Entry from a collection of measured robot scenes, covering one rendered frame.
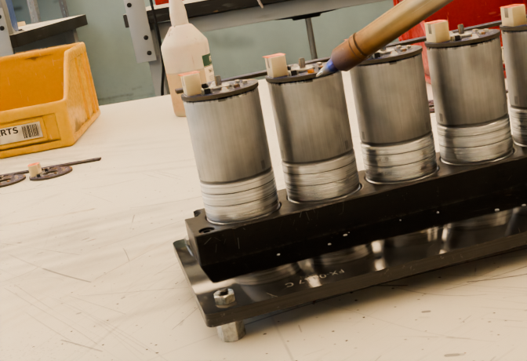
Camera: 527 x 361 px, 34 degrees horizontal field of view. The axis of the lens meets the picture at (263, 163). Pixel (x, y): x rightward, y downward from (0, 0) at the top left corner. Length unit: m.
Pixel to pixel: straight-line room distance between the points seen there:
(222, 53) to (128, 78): 0.55
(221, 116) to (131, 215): 0.13
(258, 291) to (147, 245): 0.11
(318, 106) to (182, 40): 0.34
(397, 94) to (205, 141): 0.06
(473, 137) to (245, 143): 0.08
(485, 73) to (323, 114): 0.06
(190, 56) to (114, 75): 4.31
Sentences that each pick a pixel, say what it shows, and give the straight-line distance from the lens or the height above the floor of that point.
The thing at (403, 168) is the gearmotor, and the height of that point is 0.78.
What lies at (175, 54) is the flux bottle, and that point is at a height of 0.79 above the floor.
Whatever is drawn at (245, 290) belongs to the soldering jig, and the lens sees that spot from 0.25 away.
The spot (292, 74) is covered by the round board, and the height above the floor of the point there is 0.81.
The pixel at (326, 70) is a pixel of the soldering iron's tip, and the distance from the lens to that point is 0.27.
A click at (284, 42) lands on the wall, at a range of 4.71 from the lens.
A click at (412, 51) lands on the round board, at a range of 0.28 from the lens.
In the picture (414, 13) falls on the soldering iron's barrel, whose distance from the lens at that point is 0.25.
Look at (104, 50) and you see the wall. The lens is 4.91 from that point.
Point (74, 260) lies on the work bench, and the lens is 0.34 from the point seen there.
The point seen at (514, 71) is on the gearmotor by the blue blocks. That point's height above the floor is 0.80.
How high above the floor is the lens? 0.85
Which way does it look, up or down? 13 degrees down
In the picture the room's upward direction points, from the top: 11 degrees counter-clockwise
